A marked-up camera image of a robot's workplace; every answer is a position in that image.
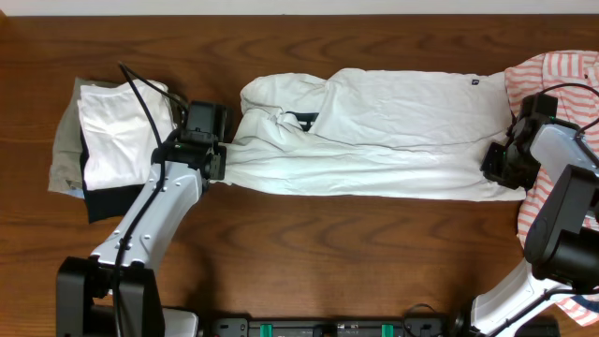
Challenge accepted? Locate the white t-shirt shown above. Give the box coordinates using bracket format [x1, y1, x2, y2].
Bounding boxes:
[225, 68, 525, 201]

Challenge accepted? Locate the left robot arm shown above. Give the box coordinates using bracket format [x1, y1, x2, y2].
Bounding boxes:
[56, 131, 226, 336]

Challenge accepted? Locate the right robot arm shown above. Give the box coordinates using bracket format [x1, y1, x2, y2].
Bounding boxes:
[455, 125, 598, 336]

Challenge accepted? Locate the folded white shirt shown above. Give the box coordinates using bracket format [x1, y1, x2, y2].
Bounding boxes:
[78, 80, 175, 190]

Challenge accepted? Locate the red white striped shirt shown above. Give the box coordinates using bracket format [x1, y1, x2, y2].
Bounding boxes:
[504, 51, 598, 327]

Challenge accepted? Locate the folded black garment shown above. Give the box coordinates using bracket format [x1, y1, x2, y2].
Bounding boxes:
[80, 132, 143, 224]

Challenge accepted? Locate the light blue folded garment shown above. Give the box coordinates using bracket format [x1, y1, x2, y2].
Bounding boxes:
[64, 188, 85, 199]

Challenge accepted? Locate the folded olive garment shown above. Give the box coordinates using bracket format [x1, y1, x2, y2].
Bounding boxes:
[48, 78, 120, 194]

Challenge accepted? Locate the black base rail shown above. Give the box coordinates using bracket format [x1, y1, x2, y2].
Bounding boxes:
[163, 306, 561, 337]

